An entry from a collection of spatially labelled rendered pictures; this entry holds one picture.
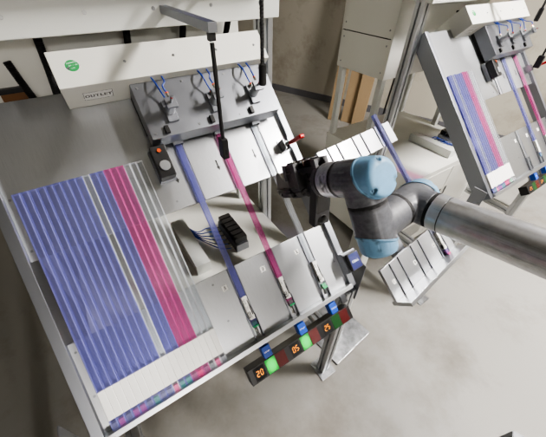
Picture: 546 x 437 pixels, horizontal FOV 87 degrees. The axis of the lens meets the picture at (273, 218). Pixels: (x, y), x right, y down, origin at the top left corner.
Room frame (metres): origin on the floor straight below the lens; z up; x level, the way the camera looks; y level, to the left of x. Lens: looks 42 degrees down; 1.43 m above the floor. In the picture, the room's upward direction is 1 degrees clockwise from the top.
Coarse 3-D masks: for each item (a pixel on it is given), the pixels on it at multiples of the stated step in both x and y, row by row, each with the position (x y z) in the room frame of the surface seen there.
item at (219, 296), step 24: (288, 240) 0.55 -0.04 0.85; (312, 240) 0.57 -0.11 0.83; (240, 264) 0.47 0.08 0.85; (264, 264) 0.48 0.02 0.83; (288, 264) 0.50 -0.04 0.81; (336, 264) 0.54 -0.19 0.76; (216, 288) 0.41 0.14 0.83; (264, 288) 0.44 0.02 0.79; (288, 288) 0.45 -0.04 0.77; (312, 288) 0.47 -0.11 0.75; (336, 288) 0.49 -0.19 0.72; (216, 312) 0.36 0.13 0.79; (240, 312) 0.38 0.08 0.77; (264, 312) 0.39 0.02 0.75; (288, 312) 0.40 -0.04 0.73; (240, 336) 0.33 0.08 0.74; (96, 408) 0.17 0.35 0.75
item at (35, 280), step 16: (0, 192) 0.45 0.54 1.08; (0, 208) 0.42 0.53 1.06; (0, 224) 0.40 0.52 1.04; (16, 240) 0.38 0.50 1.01; (16, 256) 0.36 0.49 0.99; (32, 272) 0.34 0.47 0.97; (32, 288) 0.32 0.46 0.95; (48, 288) 0.35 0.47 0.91; (48, 304) 0.31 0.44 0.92; (48, 320) 0.28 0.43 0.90; (64, 320) 0.31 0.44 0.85; (48, 336) 0.26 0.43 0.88; (64, 336) 0.27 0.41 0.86; (64, 352) 0.24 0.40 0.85; (64, 368) 0.22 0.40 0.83; (80, 384) 0.20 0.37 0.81; (80, 400) 0.18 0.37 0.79; (96, 416) 0.16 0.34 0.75; (96, 432) 0.14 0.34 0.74
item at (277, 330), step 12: (348, 288) 0.48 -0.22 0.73; (324, 300) 0.44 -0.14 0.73; (300, 312) 0.41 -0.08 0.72; (312, 312) 0.41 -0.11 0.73; (288, 324) 0.37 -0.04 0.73; (264, 336) 0.34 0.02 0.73; (252, 348) 0.31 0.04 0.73; (228, 360) 0.28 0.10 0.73; (216, 372) 0.25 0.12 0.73; (192, 384) 0.23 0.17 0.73; (168, 396) 0.20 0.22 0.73; (180, 396) 0.20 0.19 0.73; (156, 408) 0.18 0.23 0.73; (132, 420) 0.16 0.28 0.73; (144, 420) 0.16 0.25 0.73; (108, 432) 0.14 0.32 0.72; (120, 432) 0.14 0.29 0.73
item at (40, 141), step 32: (0, 128) 0.55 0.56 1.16; (32, 128) 0.58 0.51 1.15; (64, 128) 0.60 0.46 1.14; (96, 128) 0.62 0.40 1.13; (128, 128) 0.65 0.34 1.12; (0, 160) 0.50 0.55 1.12; (32, 160) 0.52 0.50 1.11; (64, 160) 0.54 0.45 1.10; (96, 160) 0.56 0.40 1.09; (128, 160) 0.59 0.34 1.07; (192, 160) 0.64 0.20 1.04; (224, 160) 0.67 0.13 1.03; (256, 160) 0.70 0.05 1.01; (288, 160) 0.74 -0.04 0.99; (160, 192) 0.55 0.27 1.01; (192, 192) 0.57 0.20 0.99; (224, 192) 0.60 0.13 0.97; (32, 256) 0.37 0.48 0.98
